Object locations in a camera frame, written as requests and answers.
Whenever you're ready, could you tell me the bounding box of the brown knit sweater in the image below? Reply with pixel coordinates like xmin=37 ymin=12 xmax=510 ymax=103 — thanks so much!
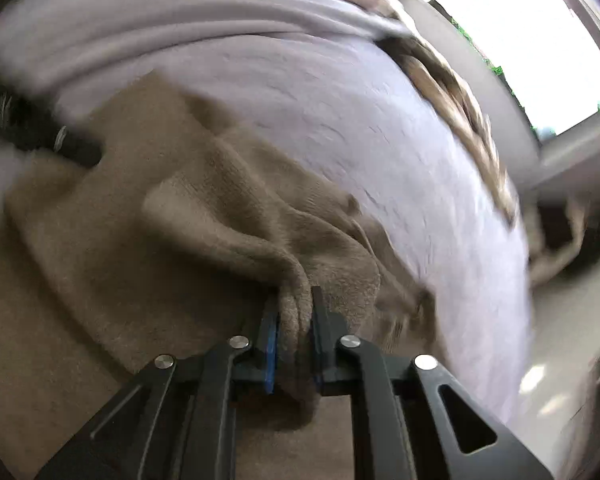
xmin=0 ymin=75 xmax=436 ymax=479

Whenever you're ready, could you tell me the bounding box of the window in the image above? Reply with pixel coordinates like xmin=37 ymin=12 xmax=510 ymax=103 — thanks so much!
xmin=434 ymin=0 xmax=600 ymax=140

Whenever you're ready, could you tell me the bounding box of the lavender embossed bedspread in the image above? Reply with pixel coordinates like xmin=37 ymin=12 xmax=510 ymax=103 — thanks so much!
xmin=0 ymin=0 xmax=530 ymax=420

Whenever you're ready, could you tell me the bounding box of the beige striped garment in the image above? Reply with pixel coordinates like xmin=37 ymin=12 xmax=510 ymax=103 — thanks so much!
xmin=344 ymin=0 xmax=518 ymax=226

